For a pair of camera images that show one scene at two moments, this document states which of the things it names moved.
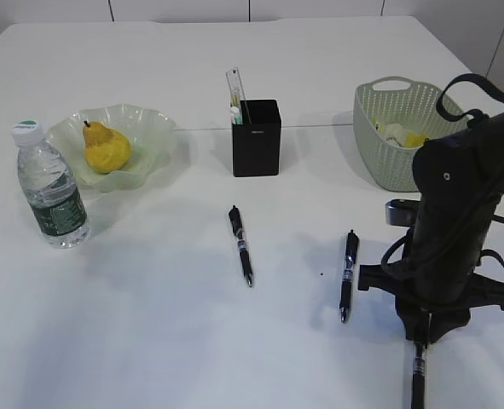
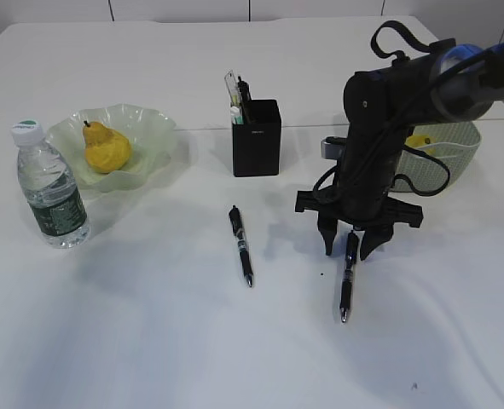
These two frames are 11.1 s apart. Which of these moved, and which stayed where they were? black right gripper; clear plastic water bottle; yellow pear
Moved: black right gripper
Stayed: clear plastic water bottle; yellow pear
